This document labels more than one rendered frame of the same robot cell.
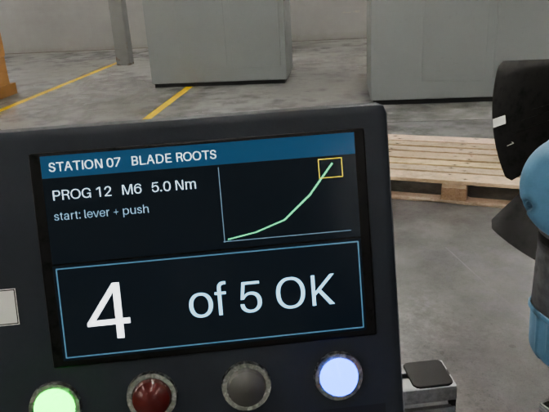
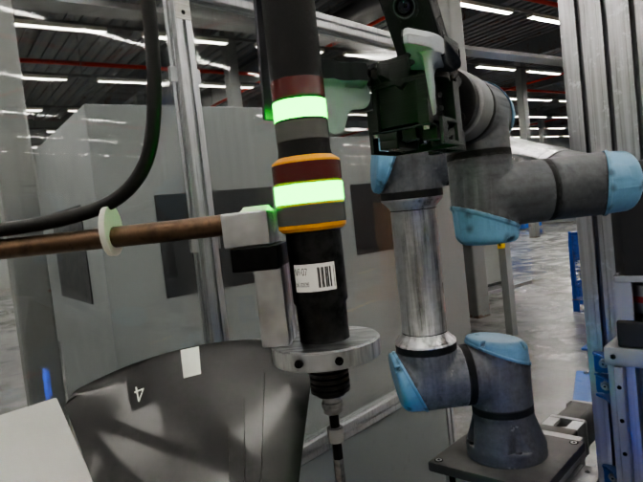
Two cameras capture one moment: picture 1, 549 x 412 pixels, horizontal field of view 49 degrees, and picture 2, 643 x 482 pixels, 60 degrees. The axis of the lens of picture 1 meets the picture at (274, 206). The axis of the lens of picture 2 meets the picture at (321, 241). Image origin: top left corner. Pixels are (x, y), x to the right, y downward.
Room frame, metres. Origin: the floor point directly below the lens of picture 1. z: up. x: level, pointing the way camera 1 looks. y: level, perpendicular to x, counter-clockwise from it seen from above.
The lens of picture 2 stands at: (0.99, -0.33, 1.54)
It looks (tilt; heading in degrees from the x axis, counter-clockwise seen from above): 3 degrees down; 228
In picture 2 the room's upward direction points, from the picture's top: 6 degrees counter-clockwise
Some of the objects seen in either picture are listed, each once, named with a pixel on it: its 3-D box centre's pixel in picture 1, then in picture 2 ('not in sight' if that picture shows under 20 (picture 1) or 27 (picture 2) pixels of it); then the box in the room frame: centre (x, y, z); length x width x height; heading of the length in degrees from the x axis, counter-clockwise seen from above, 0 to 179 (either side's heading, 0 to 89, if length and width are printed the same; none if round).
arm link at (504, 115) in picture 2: not in sight; (475, 116); (0.39, -0.70, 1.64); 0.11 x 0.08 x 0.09; 15
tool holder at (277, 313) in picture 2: not in sight; (302, 282); (0.76, -0.61, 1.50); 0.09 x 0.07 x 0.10; 130
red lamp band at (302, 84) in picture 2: not in sight; (298, 91); (0.75, -0.60, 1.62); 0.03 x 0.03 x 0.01
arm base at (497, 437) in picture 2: not in sight; (504, 427); (0.03, -0.91, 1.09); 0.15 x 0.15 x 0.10
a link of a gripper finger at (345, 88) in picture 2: not in sight; (331, 98); (0.65, -0.67, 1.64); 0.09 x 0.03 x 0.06; 173
